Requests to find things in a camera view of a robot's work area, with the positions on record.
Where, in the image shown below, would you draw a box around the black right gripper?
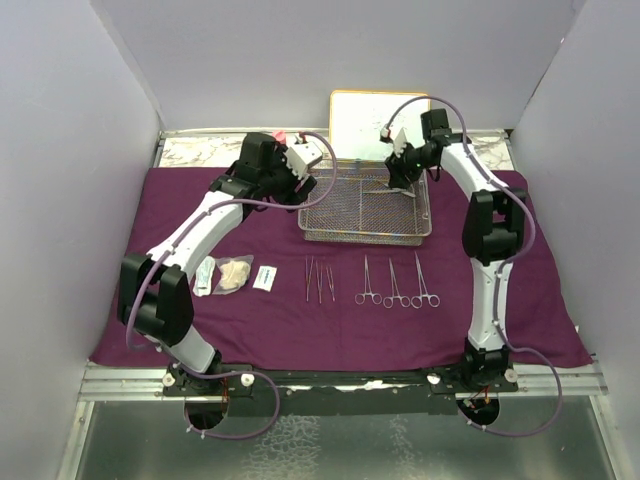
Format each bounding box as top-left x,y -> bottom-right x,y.
385,140 -> 435,190

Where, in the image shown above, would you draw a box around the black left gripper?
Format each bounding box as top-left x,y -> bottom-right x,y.
260,145 -> 317,212

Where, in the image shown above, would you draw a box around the steel scissors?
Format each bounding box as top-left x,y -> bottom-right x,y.
363,185 -> 416,198

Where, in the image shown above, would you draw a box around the metal mesh tray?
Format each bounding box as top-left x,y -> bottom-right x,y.
298,160 -> 432,246

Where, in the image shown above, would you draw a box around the steel tweezers front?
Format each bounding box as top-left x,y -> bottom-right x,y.
305,256 -> 314,302

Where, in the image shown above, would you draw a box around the white blue label packet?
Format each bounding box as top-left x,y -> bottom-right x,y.
252,265 -> 277,292

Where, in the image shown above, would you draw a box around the white gauze bag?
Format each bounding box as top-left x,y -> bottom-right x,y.
212,255 -> 254,295

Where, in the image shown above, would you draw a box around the steel scalpel handle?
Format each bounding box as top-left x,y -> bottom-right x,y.
325,265 -> 335,302

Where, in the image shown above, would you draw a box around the steel forceps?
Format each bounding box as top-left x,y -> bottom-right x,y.
410,252 -> 441,309

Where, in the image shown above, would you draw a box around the steel blunt tweezers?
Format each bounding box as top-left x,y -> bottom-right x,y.
382,258 -> 411,309

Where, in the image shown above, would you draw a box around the steel clamp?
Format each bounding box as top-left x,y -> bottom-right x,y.
354,255 -> 383,305

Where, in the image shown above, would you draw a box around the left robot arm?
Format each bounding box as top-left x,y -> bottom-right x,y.
117,132 -> 323,395

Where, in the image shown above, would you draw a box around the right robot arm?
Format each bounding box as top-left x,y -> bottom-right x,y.
380,109 -> 526,391

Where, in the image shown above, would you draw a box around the pink lid spice bottle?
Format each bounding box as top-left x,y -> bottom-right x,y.
272,130 -> 287,145

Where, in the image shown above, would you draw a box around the yellow framed whiteboard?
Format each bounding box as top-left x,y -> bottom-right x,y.
329,90 -> 422,161

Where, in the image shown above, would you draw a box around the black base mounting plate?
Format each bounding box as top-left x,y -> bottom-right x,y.
162,364 -> 518,418

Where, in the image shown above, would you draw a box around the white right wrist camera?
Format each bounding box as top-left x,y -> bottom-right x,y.
379,126 -> 408,157

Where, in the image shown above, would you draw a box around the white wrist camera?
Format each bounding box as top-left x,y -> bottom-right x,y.
379,126 -> 408,157
285,142 -> 323,181

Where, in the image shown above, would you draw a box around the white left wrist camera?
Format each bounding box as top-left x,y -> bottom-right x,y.
285,142 -> 323,181

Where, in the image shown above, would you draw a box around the aluminium frame rail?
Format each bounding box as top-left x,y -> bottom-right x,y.
79,362 -> 609,401

